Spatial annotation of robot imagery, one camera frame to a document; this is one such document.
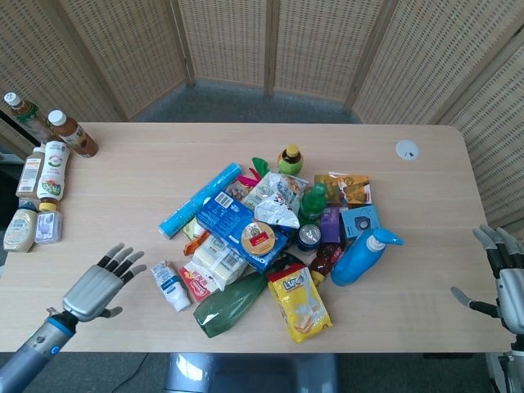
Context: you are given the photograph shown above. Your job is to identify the round yellow red tin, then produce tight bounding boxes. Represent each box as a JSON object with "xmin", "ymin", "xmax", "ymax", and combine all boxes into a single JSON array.
[{"xmin": 240, "ymin": 222, "xmax": 277, "ymax": 259}]

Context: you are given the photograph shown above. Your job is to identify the green candy wrapper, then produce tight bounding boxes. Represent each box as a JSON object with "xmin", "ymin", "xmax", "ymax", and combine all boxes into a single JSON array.
[{"xmin": 251, "ymin": 156, "xmax": 272, "ymax": 178}]

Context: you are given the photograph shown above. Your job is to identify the yellow biscuit bag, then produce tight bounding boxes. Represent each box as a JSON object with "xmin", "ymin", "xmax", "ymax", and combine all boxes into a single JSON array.
[{"xmin": 266, "ymin": 263, "xmax": 334, "ymax": 345}]

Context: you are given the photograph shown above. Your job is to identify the light blue small box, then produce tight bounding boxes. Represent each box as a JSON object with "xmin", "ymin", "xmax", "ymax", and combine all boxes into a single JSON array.
[{"xmin": 339, "ymin": 203, "xmax": 382, "ymax": 243}]

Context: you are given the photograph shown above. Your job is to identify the black floor cable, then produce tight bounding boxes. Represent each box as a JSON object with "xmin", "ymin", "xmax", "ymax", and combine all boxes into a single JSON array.
[{"xmin": 121, "ymin": 351, "xmax": 153, "ymax": 393}]

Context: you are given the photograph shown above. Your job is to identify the dark blue drink can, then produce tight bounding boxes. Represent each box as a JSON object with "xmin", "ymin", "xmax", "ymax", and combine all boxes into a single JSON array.
[{"xmin": 296, "ymin": 223, "xmax": 325, "ymax": 252}]

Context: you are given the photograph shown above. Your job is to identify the white crumpled snack bag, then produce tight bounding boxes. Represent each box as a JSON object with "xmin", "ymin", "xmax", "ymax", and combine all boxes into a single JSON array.
[{"xmin": 253, "ymin": 192, "xmax": 302, "ymax": 231}]

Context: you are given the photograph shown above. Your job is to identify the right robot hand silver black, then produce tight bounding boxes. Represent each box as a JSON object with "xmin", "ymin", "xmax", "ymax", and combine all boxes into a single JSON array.
[{"xmin": 449, "ymin": 224, "xmax": 524, "ymax": 329}]

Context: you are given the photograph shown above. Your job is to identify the nut snack bag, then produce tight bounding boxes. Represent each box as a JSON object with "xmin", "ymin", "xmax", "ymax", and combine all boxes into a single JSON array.
[{"xmin": 241, "ymin": 171, "xmax": 310, "ymax": 210}]

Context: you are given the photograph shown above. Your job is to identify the clear plastic-wrapped white packet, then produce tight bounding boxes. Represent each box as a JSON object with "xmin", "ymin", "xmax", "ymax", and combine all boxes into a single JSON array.
[{"xmin": 192, "ymin": 233, "xmax": 251, "ymax": 292}]

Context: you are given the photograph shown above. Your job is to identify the light blue plastic roll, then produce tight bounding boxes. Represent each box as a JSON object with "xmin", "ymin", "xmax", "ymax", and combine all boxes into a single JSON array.
[{"xmin": 158, "ymin": 162, "xmax": 246, "ymax": 239}]

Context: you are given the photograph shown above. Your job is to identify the white table cable grommet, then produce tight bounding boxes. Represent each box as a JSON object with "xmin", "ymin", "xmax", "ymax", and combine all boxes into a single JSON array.
[{"xmin": 395, "ymin": 138, "xmax": 422, "ymax": 162}]

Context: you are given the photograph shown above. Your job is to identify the woven wooden folding screen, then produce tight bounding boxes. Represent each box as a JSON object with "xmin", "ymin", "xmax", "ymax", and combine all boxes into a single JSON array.
[{"xmin": 0, "ymin": 0, "xmax": 524, "ymax": 233}]

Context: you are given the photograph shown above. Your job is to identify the purple small box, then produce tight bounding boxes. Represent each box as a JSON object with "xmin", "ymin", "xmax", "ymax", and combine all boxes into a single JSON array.
[{"xmin": 319, "ymin": 206, "xmax": 350, "ymax": 243}]

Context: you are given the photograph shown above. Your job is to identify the large green plastic bottle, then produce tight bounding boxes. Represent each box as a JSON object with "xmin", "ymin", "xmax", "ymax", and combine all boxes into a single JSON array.
[{"xmin": 192, "ymin": 252, "xmax": 305, "ymax": 339}]

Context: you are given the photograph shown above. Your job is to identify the orange snack wrapper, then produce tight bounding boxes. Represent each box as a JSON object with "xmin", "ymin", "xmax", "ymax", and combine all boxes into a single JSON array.
[{"xmin": 183, "ymin": 230, "xmax": 210, "ymax": 257}]

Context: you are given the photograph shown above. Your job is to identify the pink candy wrapper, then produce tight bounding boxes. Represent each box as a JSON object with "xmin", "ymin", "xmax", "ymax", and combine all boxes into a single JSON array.
[{"xmin": 238, "ymin": 173, "xmax": 264, "ymax": 190}]

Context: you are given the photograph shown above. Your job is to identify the green bottle yellow cap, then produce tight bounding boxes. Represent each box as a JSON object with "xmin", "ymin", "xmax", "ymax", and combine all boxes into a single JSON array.
[{"xmin": 277, "ymin": 143, "xmax": 308, "ymax": 176}]

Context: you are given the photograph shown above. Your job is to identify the gold orange snack packet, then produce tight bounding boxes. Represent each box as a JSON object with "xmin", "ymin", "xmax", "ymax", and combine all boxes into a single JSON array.
[{"xmin": 314, "ymin": 173, "xmax": 375, "ymax": 206}]

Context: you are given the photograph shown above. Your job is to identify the purple bottle yellow cap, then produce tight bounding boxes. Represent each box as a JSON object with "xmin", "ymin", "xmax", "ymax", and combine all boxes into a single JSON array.
[{"xmin": 34, "ymin": 198, "xmax": 65, "ymax": 246}]

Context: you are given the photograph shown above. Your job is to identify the red drink bottle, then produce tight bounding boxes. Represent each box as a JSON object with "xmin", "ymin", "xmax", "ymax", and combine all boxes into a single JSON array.
[{"xmin": 308, "ymin": 241, "xmax": 350, "ymax": 287}]

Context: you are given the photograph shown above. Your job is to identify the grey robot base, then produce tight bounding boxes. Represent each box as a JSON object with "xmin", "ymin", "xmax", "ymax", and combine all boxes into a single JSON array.
[{"xmin": 162, "ymin": 351, "xmax": 341, "ymax": 393}]

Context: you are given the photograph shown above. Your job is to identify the blue Oreo cookie box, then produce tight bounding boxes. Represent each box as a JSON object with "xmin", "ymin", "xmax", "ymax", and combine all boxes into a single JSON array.
[{"xmin": 195, "ymin": 192, "xmax": 289, "ymax": 275}]

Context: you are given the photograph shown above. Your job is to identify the cream sauce squeeze bottle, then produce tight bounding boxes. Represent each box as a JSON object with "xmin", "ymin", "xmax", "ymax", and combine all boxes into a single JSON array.
[{"xmin": 2, "ymin": 200, "xmax": 39, "ymax": 254}]

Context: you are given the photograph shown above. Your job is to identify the green tea bottle white cap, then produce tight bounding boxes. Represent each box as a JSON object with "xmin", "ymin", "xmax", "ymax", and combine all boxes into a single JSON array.
[{"xmin": 2, "ymin": 92, "xmax": 55, "ymax": 145}]

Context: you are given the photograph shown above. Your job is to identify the white bottle green label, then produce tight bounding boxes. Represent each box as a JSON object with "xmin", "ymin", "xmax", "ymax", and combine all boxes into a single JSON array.
[{"xmin": 36, "ymin": 140, "xmax": 72, "ymax": 203}]

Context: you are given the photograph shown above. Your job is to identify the beige bottle orange label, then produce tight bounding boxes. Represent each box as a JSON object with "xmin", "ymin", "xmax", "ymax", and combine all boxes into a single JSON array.
[{"xmin": 15, "ymin": 146, "xmax": 47, "ymax": 200}]

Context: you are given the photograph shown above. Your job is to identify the brown tea bottle white cap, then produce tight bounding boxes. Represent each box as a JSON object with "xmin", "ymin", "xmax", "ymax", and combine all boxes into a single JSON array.
[{"xmin": 47, "ymin": 109, "xmax": 100, "ymax": 159}]

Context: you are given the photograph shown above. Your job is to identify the yellow green small packet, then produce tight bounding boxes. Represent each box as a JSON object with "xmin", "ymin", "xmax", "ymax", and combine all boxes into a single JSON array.
[{"xmin": 179, "ymin": 218, "xmax": 206, "ymax": 242}]

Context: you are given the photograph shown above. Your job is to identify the green Sprite bottle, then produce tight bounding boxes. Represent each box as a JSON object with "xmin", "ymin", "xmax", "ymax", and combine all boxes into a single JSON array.
[{"xmin": 297, "ymin": 183, "xmax": 329, "ymax": 227}]

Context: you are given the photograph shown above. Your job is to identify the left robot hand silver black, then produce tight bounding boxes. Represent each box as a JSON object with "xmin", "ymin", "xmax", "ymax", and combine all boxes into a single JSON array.
[{"xmin": 61, "ymin": 242, "xmax": 147, "ymax": 323}]

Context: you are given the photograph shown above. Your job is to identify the white cream tube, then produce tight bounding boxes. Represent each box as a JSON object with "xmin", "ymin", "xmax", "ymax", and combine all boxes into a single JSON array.
[{"xmin": 150, "ymin": 260, "xmax": 193, "ymax": 314}]

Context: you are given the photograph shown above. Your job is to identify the blue pump dispenser bottle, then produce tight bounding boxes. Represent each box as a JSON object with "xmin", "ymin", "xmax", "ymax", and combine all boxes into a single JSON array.
[{"xmin": 330, "ymin": 227, "xmax": 406, "ymax": 287}]

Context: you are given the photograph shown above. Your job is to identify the red white snack pack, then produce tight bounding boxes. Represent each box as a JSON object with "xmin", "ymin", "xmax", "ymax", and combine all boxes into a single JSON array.
[{"xmin": 178, "ymin": 261, "xmax": 224, "ymax": 304}]

